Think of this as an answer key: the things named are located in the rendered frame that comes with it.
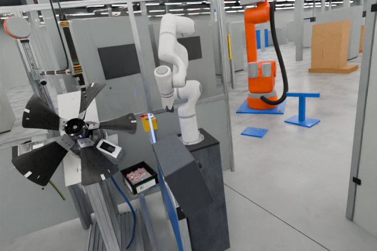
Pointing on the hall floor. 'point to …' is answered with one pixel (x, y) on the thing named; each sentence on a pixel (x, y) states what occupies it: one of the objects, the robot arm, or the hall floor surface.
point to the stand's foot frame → (95, 237)
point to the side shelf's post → (113, 196)
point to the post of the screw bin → (147, 222)
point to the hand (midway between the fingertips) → (170, 108)
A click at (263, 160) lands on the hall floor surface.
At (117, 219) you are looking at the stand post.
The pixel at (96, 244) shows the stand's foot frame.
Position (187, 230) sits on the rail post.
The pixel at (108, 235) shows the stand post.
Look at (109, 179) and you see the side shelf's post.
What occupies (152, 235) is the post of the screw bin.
